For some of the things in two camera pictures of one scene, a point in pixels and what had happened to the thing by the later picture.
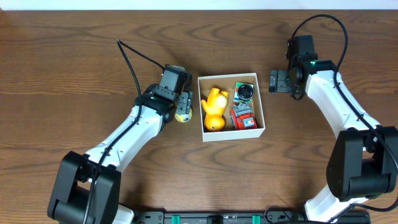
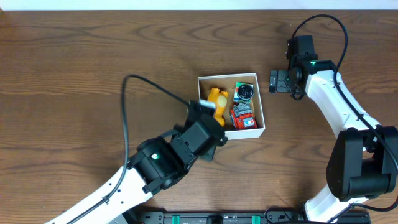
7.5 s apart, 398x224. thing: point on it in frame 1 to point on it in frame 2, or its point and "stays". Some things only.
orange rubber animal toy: [214, 107] stays
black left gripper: [184, 103] to [195, 112]
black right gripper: [279, 76] stays
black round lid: [245, 91] stays
